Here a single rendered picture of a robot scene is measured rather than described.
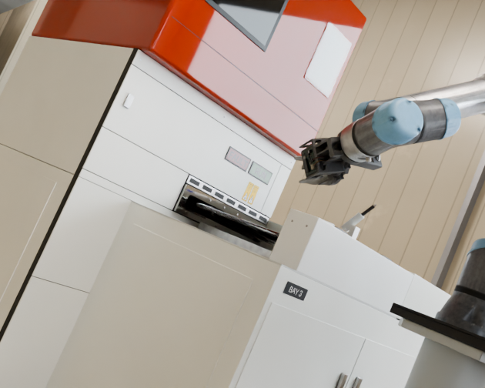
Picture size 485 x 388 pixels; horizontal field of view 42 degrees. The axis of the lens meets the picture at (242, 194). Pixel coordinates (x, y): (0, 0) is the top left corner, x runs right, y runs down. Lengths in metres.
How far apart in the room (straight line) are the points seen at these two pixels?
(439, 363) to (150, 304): 0.74
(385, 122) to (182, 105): 0.99
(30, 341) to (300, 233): 0.84
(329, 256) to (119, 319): 0.61
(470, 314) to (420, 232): 2.39
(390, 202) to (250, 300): 2.73
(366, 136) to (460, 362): 0.62
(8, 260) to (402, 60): 3.42
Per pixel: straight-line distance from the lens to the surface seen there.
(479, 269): 1.56
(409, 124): 1.10
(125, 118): 1.86
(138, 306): 1.76
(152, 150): 1.93
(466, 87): 1.45
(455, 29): 4.57
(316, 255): 1.56
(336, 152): 1.19
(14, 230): 1.98
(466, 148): 3.98
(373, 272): 1.80
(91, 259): 1.91
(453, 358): 1.52
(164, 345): 1.66
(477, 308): 1.55
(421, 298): 2.08
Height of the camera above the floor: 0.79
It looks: 5 degrees up
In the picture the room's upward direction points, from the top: 24 degrees clockwise
